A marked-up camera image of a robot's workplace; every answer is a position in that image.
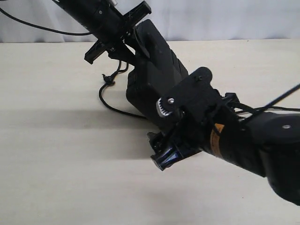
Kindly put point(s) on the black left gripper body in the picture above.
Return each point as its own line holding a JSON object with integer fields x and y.
{"x": 117, "y": 32}

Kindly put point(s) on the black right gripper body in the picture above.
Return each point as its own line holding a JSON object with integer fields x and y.
{"x": 196, "y": 108}

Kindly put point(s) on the black plastic tool case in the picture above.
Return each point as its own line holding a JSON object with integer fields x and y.
{"x": 152, "y": 78}

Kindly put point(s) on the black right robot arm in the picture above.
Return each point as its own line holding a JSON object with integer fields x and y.
{"x": 254, "y": 139}

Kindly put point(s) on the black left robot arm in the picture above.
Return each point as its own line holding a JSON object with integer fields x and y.
{"x": 84, "y": 12}

